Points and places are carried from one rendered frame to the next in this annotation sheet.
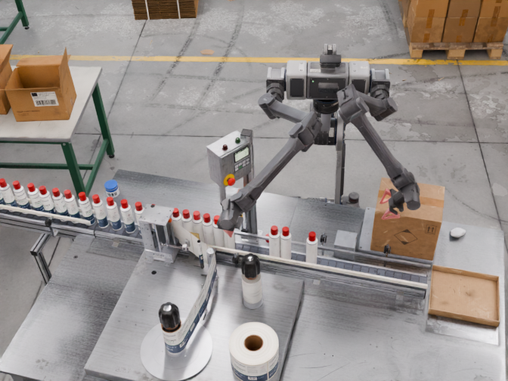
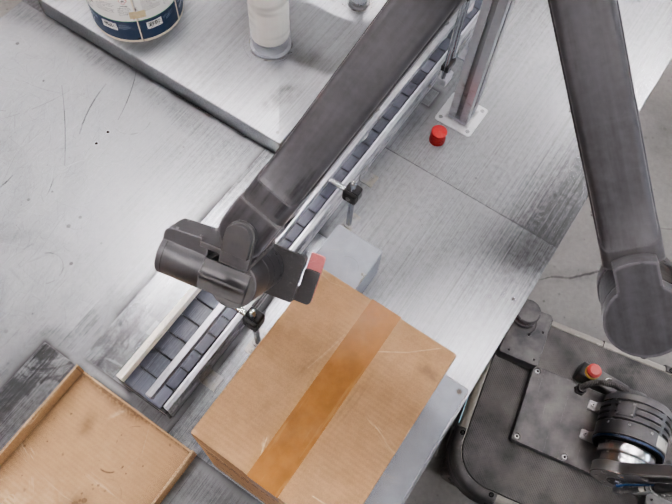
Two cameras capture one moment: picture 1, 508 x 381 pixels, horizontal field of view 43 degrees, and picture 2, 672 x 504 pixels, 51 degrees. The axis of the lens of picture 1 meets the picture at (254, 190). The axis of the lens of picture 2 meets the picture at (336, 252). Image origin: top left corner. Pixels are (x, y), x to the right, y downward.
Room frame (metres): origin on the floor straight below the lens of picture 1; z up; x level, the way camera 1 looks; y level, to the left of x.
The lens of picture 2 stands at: (2.16, -0.97, 2.07)
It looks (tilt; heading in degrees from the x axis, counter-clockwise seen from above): 64 degrees down; 102
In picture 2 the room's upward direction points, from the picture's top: 5 degrees clockwise
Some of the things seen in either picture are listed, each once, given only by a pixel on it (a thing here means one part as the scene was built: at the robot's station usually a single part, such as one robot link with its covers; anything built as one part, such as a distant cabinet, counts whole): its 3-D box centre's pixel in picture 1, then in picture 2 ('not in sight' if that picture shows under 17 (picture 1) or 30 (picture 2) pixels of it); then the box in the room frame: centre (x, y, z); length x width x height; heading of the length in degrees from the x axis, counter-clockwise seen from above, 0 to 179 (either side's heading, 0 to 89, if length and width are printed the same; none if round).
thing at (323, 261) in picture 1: (253, 255); (396, 87); (2.04, 0.02, 0.86); 1.65 x 0.08 x 0.04; 73
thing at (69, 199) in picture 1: (72, 205); not in sight; (2.32, 0.92, 0.98); 0.05 x 0.05 x 0.20
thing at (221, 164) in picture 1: (230, 159); not in sight; (2.16, 0.10, 1.38); 0.17 x 0.10 x 0.19; 128
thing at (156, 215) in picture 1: (156, 214); not in sight; (2.08, 0.45, 1.14); 0.14 x 0.11 x 0.01; 73
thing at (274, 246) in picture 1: (274, 242); not in sight; (2.01, -0.08, 0.98); 0.05 x 0.05 x 0.20
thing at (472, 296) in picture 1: (464, 294); (75, 484); (1.75, -0.93, 0.85); 0.30 x 0.26 x 0.04; 73
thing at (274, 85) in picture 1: (274, 93); not in sight; (2.55, -0.12, 1.45); 0.09 x 0.08 x 0.12; 83
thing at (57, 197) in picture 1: (60, 204); not in sight; (2.34, 0.98, 0.98); 0.05 x 0.05 x 0.20
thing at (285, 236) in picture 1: (285, 243); not in sight; (2.00, -0.14, 0.98); 0.05 x 0.05 x 0.20
